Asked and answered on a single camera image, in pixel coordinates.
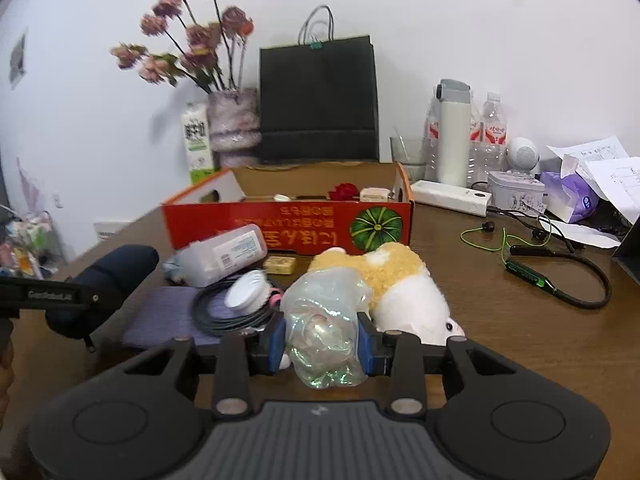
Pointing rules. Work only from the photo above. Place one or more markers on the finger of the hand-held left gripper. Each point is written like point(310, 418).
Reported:
point(82, 297)

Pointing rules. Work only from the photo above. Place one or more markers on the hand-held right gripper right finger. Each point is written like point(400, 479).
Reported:
point(364, 347)

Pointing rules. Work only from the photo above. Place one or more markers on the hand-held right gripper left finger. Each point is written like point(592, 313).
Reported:
point(278, 347)

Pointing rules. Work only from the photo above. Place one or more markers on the navy blue pouch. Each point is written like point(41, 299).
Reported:
point(115, 275)

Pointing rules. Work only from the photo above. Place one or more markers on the clear plastic bag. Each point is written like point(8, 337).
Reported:
point(320, 310)

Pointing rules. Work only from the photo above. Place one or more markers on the white round cap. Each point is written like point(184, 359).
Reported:
point(245, 292)

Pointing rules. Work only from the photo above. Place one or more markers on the yellow and white plush toy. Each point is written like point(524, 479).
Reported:
point(400, 285)

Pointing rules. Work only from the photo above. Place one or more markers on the purple knitted pouch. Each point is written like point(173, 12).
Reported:
point(160, 315)

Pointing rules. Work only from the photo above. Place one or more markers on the white plastic container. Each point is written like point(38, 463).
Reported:
point(220, 255)

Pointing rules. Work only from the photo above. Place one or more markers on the orange cardboard box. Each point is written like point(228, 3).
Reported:
point(310, 225)

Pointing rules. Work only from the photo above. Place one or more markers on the wooden desktop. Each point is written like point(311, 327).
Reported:
point(500, 335)

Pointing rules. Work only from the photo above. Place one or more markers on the pile of plastic packets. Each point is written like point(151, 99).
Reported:
point(30, 245)

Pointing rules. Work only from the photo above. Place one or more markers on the small white box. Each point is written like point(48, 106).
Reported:
point(374, 195)

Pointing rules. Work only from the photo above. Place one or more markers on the red rose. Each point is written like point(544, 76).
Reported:
point(342, 192)

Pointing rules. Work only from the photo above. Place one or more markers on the white power bank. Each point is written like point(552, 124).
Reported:
point(450, 197)

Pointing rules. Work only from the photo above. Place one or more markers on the white and green milk carton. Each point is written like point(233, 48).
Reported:
point(196, 145)

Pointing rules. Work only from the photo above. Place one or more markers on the clear drinking glass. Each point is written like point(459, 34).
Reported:
point(407, 155)

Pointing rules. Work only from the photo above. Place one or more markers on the white tin box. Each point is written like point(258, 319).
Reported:
point(515, 190)

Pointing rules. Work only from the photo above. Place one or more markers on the plastic water bottle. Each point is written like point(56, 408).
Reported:
point(494, 135)
point(474, 145)
point(431, 130)

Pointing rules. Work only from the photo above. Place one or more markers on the white thermos bottle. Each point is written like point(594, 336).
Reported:
point(454, 135)

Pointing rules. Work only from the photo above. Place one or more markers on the pink textured vase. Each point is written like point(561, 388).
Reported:
point(235, 120)

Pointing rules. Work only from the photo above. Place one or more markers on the black green neckband earphones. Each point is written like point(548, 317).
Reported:
point(595, 270)

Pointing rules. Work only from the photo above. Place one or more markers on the white flat envelope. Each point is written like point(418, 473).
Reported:
point(585, 235)

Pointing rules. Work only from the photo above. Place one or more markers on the white round speaker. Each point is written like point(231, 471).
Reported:
point(522, 155)

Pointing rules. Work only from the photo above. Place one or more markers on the black paper bag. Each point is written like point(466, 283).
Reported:
point(320, 100)

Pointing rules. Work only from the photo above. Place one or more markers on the purple tissue pack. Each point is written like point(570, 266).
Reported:
point(570, 195)

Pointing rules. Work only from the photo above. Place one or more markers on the dark laptop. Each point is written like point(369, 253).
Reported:
point(629, 255)

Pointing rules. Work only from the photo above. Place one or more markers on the pink artificial flowers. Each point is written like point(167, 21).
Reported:
point(195, 40)

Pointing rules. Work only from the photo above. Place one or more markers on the white printed paper sheet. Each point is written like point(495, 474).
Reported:
point(585, 152)
point(620, 180)

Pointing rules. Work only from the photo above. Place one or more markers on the teal binder clip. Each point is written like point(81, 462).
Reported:
point(316, 45)

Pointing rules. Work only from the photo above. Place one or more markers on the white wall socket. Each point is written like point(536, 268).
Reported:
point(59, 201)

